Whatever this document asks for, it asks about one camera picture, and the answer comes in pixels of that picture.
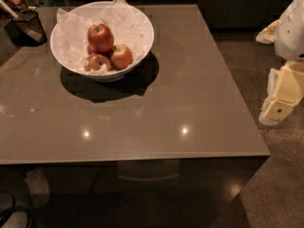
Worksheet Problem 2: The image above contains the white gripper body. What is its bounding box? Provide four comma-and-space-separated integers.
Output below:
275, 0, 304, 61

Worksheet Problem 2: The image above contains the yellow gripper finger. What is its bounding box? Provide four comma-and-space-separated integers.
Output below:
256, 20, 279, 45
258, 61, 304, 126

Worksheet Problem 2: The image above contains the white ceramic bowl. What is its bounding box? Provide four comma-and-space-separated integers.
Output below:
50, 1, 154, 82

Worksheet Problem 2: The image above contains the hidden middle red apple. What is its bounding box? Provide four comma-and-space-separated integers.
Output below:
86, 45, 96, 54

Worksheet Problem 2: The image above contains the white crumpled paper liner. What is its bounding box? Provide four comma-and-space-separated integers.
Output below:
50, 0, 154, 82

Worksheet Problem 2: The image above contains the black mesh basket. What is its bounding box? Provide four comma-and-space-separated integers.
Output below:
12, 10, 48, 47

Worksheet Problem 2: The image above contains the white sock foot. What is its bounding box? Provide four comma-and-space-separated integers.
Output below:
25, 167, 50, 208

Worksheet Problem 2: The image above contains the black cable on floor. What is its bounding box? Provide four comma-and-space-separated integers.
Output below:
0, 190, 36, 228

